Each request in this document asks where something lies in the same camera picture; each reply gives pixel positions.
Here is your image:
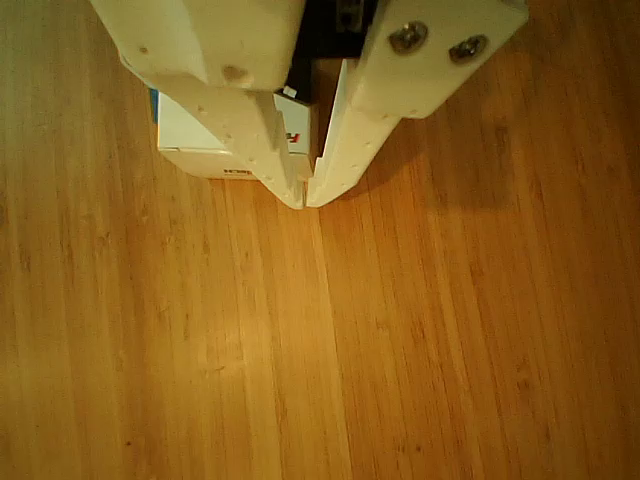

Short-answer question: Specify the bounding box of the black and white cardboard box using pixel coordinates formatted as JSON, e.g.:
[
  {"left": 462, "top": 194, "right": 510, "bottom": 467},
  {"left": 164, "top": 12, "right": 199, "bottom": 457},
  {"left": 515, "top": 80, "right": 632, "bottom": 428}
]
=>
[{"left": 148, "top": 57, "right": 326, "bottom": 181}]

